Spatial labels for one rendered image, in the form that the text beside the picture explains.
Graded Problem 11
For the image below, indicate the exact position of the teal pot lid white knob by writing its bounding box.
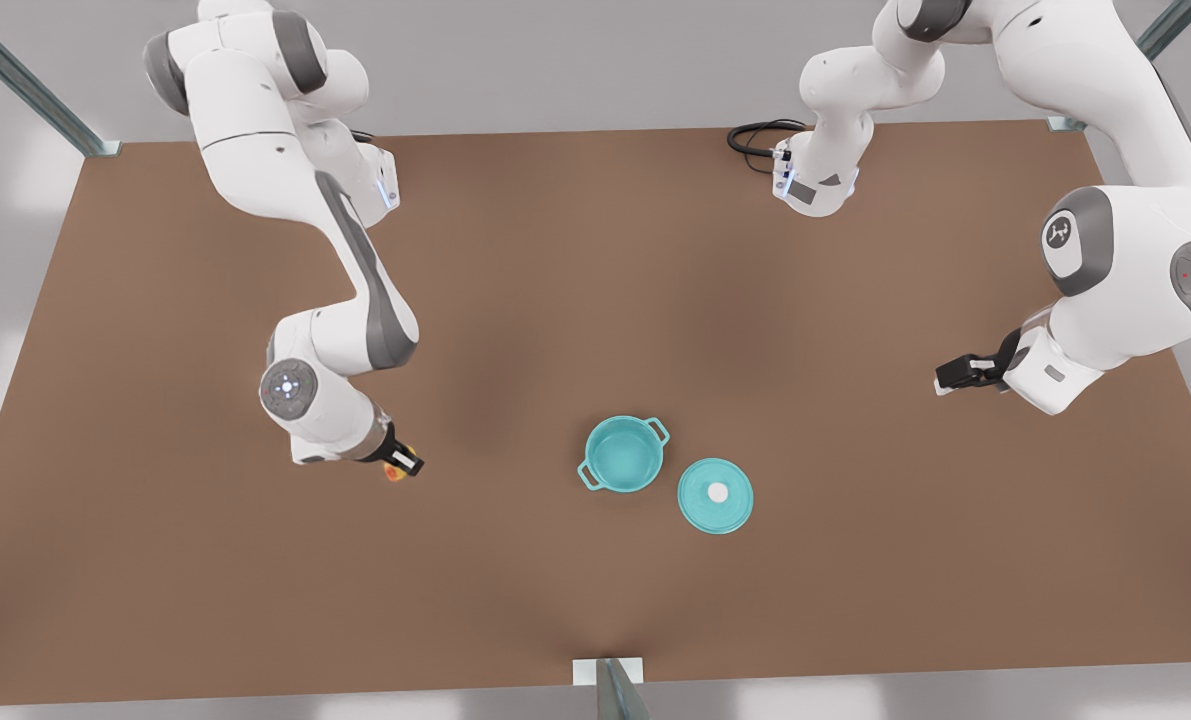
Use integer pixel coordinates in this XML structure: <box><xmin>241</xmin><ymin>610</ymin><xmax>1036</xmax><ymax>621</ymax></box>
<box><xmin>677</xmin><ymin>457</ymin><xmax>755</xmax><ymax>535</ymax></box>

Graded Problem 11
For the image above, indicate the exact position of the teal pot with handles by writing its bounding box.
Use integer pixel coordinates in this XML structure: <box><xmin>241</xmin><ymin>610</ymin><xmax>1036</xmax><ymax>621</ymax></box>
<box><xmin>577</xmin><ymin>416</ymin><xmax>672</xmax><ymax>494</ymax></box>

